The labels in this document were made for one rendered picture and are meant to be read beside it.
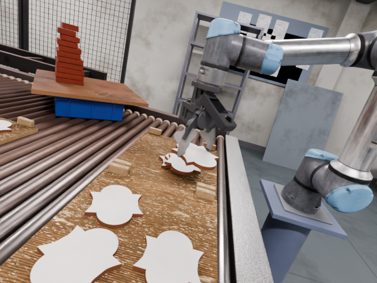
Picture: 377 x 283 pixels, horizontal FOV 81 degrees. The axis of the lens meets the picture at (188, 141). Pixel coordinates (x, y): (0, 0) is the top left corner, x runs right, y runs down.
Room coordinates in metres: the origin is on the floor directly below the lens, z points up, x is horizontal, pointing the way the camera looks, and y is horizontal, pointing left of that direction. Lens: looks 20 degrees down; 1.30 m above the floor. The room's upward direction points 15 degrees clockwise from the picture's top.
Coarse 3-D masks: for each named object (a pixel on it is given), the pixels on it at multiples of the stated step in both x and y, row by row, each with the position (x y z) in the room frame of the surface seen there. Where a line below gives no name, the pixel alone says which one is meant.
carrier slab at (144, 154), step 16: (144, 144) 0.84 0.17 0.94; (160, 144) 0.88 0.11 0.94; (176, 144) 0.93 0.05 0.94; (128, 160) 0.67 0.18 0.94; (144, 160) 0.70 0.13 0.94; (160, 160) 0.74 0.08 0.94; (144, 176) 0.60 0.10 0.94; (160, 176) 0.62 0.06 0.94; (176, 176) 0.65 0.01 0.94; (192, 176) 0.68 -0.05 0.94; (208, 176) 0.71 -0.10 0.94; (192, 192) 0.59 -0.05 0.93
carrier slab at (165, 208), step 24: (144, 192) 0.52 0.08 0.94; (168, 192) 0.55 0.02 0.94; (72, 216) 0.37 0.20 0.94; (144, 216) 0.42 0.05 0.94; (168, 216) 0.45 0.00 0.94; (192, 216) 0.47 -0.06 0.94; (216, 216) 0.50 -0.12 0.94; (48, 240) 0.30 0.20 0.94; (120, 240) 0.34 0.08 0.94; (144, 240) 0.35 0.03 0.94; (192, 240) 0.39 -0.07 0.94; (216, 240) 0.41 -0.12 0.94; (24, 264) 0.24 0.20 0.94; (216, 264) 0.34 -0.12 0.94
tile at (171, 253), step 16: (160, 240) 0.35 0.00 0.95; (176, 240) 0.36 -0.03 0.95; (144, 256) 0.31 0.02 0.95; (160, 256) 0.32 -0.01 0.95; (176, 256) 0.33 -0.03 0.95; (192, 256) 0.34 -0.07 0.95; (144, 272) 0.28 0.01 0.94; (160, 272) 0.28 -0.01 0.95; (176, 272) 0.29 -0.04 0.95; (192, 272) 0.30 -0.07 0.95
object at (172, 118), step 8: (0, 72) 1.42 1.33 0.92; (8, 72) 1.41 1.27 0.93; (16, 72) 1.41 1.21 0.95; (24, 72) 1.45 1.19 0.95; (32, 80) 1.41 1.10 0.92; (144, 112) 1.37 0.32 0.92; (152, 112) 1.36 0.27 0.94; (160, 112) 1.37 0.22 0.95; (176, 120) 1.36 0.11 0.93; (224, 136) 1.34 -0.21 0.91
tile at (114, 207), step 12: (96, 192) 0.45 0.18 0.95; (108, 192) 0.46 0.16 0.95; (120, 192) 0.47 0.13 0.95; (96, 204) 0.41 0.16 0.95; (108, 204) 0.42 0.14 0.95; (120, 204) 0.43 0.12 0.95; (132, 204) 0.44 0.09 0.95; (96, 216) 0.38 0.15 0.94; (108, 216) 0.38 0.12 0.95; (120, 216) 0.39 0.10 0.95; (132, 216) 0.41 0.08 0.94
